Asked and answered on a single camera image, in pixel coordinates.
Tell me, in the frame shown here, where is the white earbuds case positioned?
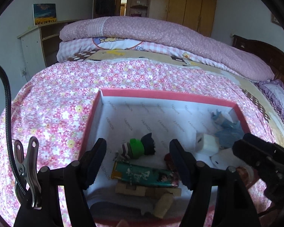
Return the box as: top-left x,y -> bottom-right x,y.
210,148 -> 247,170

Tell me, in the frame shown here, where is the red haired toy figure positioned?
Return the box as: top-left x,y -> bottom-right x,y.
164,153 -> 179,178

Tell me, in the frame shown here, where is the white USB wall charger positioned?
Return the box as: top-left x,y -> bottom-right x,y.
195,133 -> 220,156

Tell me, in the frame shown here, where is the blue transparent correction tape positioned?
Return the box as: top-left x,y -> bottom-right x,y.
215,120 -> 245,148

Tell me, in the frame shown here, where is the round wooden cylinder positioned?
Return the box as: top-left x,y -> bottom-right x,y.
153,193 -> 174,219

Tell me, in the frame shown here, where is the wooden comb shaped block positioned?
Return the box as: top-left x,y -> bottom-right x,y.
115,181 -> 182,199

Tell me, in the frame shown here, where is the green frog cartoon keychain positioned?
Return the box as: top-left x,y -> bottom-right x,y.
114,133 -> 156,161

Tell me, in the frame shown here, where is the blue white curved toy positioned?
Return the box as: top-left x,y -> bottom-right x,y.
211,110 -> 234,127

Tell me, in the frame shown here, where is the white bottle orange label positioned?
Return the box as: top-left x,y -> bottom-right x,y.
236,166 -> 259,188

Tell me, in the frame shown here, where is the pink shallow cardboard box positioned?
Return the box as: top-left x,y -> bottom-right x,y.
86,88 -> 249,226

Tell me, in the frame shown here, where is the purple frilled pillow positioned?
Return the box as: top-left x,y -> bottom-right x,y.
255,79 -> 284,123

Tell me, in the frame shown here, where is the silver metal spring clamp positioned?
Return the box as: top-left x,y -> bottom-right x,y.
14,136 -> 41,210

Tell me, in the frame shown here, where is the pink floral bed sheet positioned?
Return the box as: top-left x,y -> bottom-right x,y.
0,59 -> 276,226

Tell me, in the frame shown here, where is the dark wooden headboard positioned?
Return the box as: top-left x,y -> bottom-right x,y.
232,35 -> 284,84

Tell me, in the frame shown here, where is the white bedside shelf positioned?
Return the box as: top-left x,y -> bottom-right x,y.
17,19 -> 76,79

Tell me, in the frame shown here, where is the folded pink quilt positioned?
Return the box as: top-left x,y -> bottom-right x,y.
59,16 -> 274,82

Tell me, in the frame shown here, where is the blue yellow picture card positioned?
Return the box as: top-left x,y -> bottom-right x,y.
33,4 -> 57,25

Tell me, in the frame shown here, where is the wooden wardrobe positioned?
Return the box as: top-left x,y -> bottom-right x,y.
148,0 -> 216,37

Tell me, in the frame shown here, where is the black cable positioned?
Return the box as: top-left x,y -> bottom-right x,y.
0,60 -> 27,194

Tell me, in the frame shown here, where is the framed wall picture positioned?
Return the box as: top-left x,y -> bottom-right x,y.
271,14 -> 281,27

